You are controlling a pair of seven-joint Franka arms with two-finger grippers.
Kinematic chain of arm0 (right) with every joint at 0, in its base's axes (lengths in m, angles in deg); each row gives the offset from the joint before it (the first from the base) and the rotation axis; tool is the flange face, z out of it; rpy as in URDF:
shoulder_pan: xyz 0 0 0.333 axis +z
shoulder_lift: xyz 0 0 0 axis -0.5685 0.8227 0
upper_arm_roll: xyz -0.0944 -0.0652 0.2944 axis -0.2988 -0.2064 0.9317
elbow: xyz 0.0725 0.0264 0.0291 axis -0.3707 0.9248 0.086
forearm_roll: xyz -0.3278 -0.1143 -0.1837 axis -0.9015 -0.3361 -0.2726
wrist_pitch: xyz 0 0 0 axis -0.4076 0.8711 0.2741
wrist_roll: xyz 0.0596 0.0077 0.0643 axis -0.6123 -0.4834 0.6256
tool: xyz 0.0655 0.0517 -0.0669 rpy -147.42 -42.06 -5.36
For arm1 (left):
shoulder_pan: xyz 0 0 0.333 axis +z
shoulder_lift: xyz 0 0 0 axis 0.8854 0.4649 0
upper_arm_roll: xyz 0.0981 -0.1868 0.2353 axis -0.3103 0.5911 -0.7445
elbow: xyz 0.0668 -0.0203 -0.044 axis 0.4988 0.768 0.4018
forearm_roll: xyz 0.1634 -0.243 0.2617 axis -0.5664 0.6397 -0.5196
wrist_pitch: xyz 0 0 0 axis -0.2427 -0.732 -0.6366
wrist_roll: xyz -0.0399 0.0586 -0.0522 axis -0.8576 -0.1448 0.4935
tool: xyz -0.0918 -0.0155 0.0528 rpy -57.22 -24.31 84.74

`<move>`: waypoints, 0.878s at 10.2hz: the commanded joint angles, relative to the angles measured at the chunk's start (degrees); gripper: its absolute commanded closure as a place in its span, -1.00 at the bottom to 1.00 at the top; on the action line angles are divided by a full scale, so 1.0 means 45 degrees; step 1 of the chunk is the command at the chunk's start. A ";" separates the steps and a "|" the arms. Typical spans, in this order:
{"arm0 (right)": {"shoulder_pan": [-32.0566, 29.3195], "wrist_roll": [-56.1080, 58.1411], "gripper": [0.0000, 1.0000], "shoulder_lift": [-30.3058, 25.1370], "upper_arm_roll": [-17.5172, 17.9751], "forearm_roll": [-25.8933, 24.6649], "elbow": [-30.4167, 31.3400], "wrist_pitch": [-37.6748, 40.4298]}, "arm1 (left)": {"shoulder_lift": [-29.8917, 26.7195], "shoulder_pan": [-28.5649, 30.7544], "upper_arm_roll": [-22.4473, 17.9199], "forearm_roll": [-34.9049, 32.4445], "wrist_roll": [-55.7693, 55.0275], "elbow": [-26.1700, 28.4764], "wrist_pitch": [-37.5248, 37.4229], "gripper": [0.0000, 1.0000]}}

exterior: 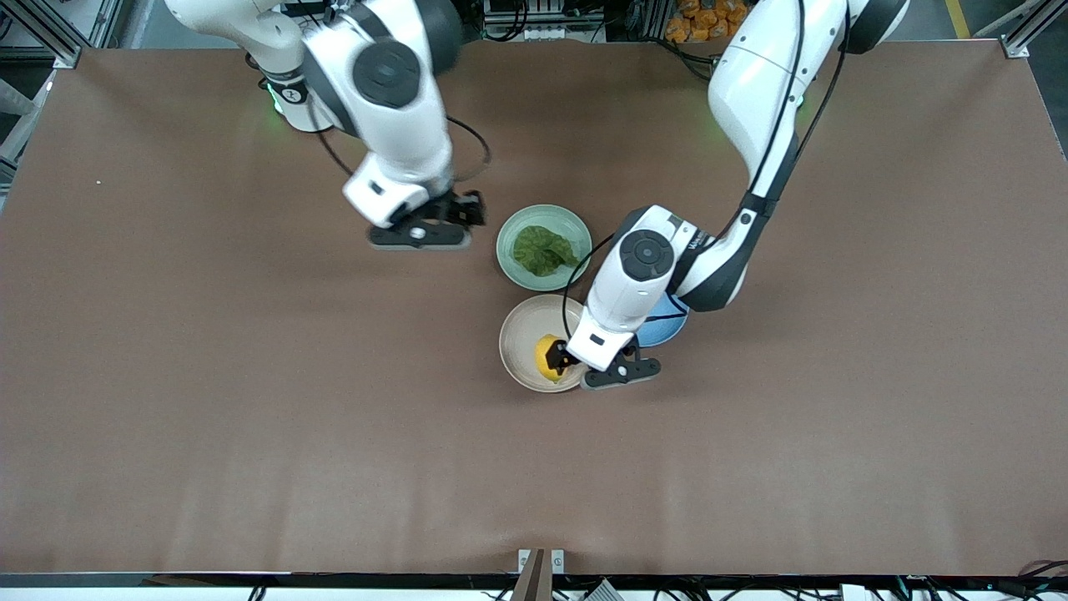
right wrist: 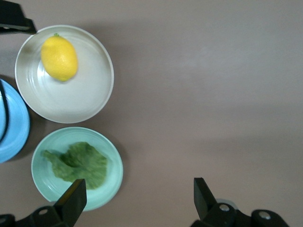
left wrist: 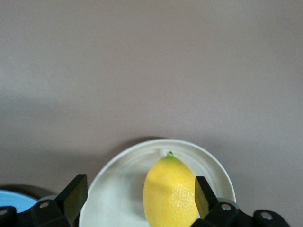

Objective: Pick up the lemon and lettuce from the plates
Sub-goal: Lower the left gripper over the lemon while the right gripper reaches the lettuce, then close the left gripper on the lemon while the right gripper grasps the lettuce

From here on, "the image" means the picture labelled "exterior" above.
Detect yellow lemon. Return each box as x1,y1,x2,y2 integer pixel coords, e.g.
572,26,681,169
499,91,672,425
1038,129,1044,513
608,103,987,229
534,334,570,384

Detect green lettuce leaf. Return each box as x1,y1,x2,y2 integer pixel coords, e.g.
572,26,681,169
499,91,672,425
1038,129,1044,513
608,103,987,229
511,225,579,278

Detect beige plate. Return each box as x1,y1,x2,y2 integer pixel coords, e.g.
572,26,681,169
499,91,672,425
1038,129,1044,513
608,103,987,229
499,294,590,393

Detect mint green plate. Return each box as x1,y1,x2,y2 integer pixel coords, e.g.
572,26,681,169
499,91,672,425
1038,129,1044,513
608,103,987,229
496,205,593,292

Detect blue plate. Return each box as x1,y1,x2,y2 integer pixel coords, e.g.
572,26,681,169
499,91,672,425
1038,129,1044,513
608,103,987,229
634,292,691,349

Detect white power strip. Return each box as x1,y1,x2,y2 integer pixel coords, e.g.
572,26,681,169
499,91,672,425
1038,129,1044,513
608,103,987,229
484,22,607,43

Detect orange snack packets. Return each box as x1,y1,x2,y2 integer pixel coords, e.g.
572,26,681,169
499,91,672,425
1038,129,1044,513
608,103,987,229
665,0,750,43

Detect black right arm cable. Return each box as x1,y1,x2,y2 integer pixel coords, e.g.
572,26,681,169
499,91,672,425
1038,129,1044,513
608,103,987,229
313,115,492,186

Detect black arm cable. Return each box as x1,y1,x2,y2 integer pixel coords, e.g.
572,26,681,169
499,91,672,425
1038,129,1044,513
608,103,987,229
562,0,850,339
313,115,492,186

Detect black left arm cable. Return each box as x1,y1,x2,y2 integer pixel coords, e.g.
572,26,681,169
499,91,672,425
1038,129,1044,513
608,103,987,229
562,0,850,339

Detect metal table edge bracket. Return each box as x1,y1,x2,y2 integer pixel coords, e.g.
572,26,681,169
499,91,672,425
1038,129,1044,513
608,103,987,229
517,548,566,576

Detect aluminium frame profile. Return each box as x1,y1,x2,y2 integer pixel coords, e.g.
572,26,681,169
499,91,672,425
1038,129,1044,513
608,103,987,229
997,0,1068,61
0,0,126,194

